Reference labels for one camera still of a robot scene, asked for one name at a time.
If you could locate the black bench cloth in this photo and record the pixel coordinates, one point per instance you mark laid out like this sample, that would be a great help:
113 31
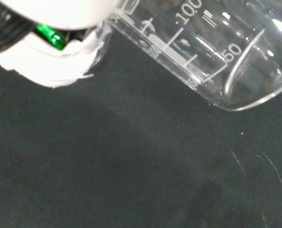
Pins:
107 166

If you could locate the clear empty glass beaker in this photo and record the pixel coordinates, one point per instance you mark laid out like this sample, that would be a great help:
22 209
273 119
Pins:
102 51

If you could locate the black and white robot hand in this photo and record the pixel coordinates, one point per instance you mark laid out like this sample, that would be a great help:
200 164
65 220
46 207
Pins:
48 16

